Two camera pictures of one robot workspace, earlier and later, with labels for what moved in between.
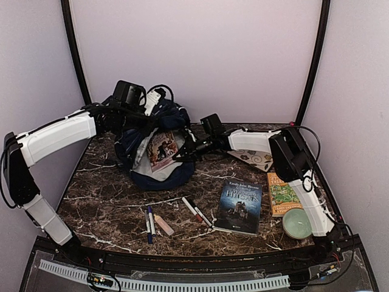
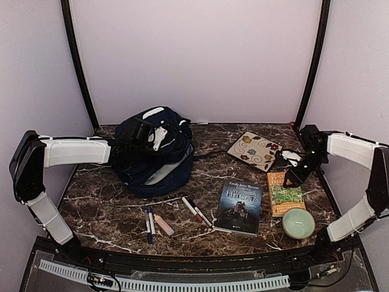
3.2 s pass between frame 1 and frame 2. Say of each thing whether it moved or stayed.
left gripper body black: moved
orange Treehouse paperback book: stayed
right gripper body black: moved
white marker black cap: stayed
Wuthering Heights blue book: stayed
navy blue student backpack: moved
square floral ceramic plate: stayed
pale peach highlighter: stayed
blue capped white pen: stayed
